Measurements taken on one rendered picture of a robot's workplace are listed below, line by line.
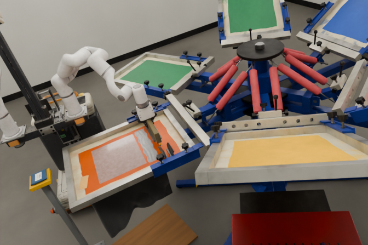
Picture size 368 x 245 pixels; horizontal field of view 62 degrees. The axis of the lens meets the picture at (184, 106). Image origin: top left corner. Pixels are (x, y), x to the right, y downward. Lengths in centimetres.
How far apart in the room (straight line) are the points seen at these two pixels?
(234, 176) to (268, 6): 227
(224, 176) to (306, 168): 23
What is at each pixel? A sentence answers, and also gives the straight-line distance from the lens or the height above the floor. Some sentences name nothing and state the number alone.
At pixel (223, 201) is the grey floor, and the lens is 282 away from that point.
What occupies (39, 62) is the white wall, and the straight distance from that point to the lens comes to 572.
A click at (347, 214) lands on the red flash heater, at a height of 110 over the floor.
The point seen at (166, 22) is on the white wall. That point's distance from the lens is 591.
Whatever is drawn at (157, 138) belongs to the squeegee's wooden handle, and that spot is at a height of 110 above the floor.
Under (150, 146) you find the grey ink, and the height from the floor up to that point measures 96.
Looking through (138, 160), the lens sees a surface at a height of 95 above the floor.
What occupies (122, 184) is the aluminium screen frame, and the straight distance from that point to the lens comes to 180.
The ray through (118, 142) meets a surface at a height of 95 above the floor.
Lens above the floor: 222
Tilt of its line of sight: 34 degrees down
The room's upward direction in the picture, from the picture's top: 14 degrees counter-clockwise
